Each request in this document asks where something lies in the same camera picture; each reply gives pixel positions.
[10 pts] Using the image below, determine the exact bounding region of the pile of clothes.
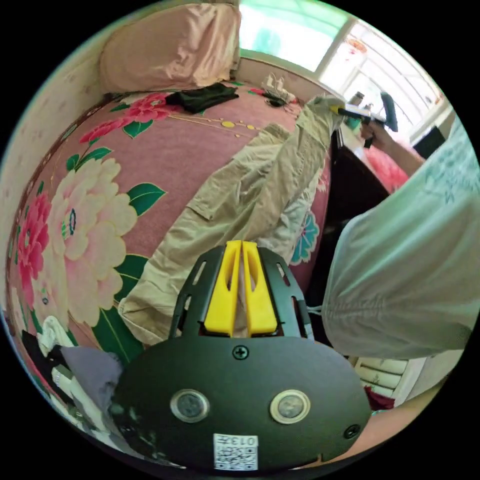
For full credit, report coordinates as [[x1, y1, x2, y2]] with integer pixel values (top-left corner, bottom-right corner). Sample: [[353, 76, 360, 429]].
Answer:
[[20, 315, 127, 445]]

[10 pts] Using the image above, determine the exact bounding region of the pink pillow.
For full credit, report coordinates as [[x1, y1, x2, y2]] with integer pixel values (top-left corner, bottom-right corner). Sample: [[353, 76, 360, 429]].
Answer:
[[98, 2, 243, 95]]

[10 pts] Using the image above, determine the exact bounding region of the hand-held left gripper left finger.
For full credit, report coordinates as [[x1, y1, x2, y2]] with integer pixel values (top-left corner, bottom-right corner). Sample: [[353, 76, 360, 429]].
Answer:
[[203, 240, 242, 337]]

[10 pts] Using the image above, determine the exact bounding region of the window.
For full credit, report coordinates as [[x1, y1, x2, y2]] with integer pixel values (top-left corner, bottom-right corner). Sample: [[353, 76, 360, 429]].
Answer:
[[238, 0, 453, 142]]

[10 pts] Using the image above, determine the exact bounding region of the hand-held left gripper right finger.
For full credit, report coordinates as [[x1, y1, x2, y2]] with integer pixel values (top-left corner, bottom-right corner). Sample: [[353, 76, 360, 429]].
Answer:
[[242, 241, 279, 337]]

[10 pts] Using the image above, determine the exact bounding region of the light yellow shirt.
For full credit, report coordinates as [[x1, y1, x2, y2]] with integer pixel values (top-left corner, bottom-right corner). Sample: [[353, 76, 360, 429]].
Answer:
[[117, 93, 347, 347]]

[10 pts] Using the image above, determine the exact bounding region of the person's body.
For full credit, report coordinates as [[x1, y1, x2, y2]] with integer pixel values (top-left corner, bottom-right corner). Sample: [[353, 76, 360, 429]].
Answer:
[[321, 108, 480, 362]]

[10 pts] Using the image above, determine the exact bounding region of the person's right hand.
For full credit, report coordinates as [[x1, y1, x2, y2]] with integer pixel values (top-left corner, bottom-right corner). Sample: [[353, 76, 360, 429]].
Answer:
[[360, 122, 395, 152]]

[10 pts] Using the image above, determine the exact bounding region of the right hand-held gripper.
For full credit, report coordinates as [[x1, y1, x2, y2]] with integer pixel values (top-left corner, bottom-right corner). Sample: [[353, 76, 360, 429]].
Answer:
[[329, 104, 388, 149]]

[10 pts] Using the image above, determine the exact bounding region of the person's left forearm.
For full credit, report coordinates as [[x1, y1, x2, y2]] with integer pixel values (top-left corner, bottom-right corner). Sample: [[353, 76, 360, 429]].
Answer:
[[339, 382, 453, 468]]

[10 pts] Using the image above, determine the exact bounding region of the white cupboard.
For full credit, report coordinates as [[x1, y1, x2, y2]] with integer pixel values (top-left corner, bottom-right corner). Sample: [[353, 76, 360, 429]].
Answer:
[[348, 355, 430, 410]]

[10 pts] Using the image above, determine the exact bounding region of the black garment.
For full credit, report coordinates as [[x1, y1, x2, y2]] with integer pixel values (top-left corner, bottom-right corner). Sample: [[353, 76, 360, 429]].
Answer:
[[164, 82, 240, 115]]

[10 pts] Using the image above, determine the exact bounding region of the person's right forearm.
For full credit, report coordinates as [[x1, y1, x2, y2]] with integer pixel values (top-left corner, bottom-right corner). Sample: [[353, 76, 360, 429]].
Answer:
[[381, 136, 427, 177]]

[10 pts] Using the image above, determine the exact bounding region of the bed with pink floral sheet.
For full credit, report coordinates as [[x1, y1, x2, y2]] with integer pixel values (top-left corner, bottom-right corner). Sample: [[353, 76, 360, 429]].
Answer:
[[6, 80, 340, 425]]

